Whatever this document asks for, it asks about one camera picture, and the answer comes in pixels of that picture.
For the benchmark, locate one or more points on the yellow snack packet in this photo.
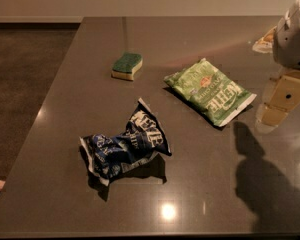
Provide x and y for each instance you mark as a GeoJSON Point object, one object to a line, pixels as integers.
{"type": "Point", "coordinates": [264, 45]}

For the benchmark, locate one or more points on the green and yellow sponge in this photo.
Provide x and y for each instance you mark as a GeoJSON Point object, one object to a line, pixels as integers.
{"type": "Point", "coordinates": [126, 66]}

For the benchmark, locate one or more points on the blue kettle chip bag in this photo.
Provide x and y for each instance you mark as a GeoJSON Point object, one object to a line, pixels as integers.
{"type": "Point", "coordinates": [142, 140]}

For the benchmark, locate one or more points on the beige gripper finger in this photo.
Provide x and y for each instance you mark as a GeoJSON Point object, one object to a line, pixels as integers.
{"type": "Point", "coordinates": [268, 119]}

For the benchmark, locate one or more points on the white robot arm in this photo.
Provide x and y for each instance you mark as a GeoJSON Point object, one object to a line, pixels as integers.
{"type": "Point", "coordinates": [286, 48]}

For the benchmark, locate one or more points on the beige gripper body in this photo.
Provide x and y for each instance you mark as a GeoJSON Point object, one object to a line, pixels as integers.
{"type": "Point", "coordinates": [292, 41]}

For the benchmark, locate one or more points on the green jalapeno chip bag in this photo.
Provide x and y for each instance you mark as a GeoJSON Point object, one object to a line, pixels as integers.
{"type": "Point", "coordinates": [210, 92]}

